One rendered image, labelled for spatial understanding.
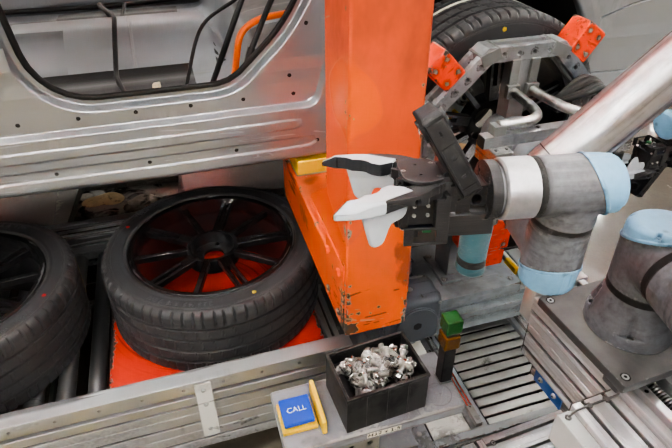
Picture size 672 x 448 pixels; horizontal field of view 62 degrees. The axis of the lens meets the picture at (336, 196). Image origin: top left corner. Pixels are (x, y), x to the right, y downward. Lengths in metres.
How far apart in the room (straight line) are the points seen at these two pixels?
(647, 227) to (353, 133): 0.53
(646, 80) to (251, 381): 1.19
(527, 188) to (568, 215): 0.07
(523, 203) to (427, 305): 1.08
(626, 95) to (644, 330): 0.44
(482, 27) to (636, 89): 0.77
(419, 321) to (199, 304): 0.65
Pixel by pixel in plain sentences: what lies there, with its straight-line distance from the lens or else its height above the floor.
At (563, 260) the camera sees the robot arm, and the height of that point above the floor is 1.13.
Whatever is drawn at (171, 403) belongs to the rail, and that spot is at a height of 0.33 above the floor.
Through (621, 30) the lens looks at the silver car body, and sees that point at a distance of 2.08.
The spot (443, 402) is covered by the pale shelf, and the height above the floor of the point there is 0.45.
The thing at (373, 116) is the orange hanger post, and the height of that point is 1.11.
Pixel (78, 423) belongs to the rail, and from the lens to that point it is 1.63.
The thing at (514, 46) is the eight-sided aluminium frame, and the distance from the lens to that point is 1.52.
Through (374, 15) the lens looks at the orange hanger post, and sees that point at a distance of 1.02.
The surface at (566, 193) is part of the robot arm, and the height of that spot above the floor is 1.23.
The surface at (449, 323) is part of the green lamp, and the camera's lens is 1.29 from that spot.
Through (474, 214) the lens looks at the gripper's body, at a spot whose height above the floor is 1.20.
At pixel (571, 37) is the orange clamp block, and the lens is 1.64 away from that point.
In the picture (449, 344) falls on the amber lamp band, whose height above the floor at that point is 0.59.
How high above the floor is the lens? 1.57
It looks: 33 degrees down
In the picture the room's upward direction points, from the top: straight up
